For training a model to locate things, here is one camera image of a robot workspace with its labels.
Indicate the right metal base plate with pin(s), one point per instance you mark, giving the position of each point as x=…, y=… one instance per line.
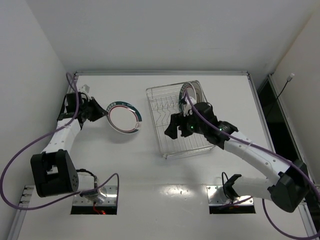
x=215, y=196

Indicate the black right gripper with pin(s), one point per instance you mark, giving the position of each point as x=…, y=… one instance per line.
x=180, y=126

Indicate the metal wire dish rack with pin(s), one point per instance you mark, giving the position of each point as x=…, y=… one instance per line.
x=163, y=102

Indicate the blue floral green plate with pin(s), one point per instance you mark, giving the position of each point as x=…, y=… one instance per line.
x=201, y=96

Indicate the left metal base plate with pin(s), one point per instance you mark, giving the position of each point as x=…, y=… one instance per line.
x=105, y=196

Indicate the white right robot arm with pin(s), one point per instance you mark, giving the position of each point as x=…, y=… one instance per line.
x=283, y=183

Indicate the white plate with grey rim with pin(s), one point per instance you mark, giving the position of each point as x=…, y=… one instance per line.
x=195, y=93

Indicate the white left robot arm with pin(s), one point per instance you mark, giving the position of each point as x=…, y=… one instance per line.
x=53, y=170

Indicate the green rimmed plate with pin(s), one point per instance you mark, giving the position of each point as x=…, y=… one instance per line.
x=187, y=87
x=124, y=117

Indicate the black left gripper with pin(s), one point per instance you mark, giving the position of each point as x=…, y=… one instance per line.
x=92, y=110

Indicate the metal base plate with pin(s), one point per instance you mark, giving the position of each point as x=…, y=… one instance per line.
x=215, y=196
x=105, y=196

